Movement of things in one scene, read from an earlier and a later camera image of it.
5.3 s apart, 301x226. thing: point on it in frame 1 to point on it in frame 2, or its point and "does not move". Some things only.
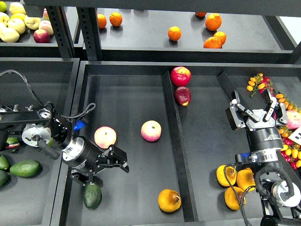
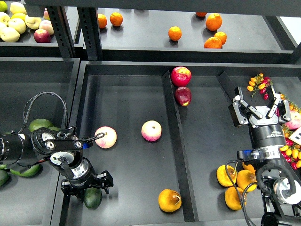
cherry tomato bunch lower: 291,150 does not move
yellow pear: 169,200 does not move
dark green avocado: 92,195 does not move
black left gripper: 80,153 to 84,176
